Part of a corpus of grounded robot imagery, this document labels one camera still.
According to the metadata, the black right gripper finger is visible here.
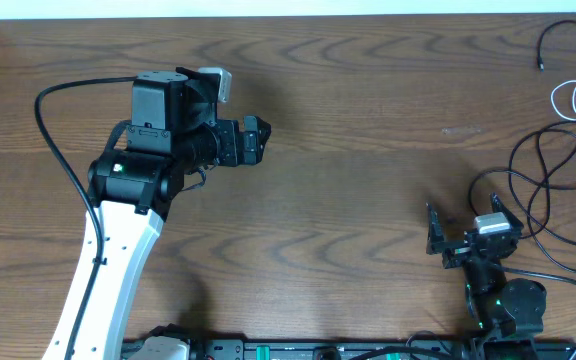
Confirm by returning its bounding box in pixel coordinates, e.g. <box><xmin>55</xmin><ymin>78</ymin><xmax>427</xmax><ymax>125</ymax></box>
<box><xmin>490</xmin><ymin>193</ymin><xmax>522</xmax><ymax>231</ymax></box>
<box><xmin>426</xmin><ymin>203</ymin><xmax>446</xmax><ymax>255</ymax></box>

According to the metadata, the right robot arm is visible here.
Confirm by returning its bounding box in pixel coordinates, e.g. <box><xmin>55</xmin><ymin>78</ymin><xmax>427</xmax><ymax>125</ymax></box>
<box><xmin>426</xmin><ymin>194</ymin><xmax>547</xmax><ymax>359</ymax></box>

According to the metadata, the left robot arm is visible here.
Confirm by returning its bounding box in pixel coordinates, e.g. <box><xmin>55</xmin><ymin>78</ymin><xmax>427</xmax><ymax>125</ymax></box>
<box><xmin>34</xmin><ymin>67</ymin><xmax>271</xmax><ymax>359</ymax></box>

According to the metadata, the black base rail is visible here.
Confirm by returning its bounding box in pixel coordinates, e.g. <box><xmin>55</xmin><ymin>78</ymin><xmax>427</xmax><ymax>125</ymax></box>
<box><xmin>120</xmin><ymin>324</ymin><xmax>576</xmax><ymax>360</ymax></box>

